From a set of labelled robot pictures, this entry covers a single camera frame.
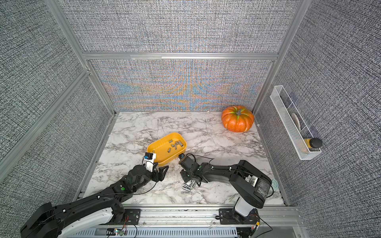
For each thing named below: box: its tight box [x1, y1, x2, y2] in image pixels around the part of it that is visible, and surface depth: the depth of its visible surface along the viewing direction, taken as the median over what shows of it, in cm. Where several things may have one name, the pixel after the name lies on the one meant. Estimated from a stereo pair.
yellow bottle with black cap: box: [304, 137, 323, 149], surface depth 63 cm
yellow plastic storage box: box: [146, 132, 188, 167], surface depth 102 cm
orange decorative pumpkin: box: [221, 105, 255, 133], surface depth 102 cm
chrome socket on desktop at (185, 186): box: [182, 182, 191, 192], surface depth 85 cm
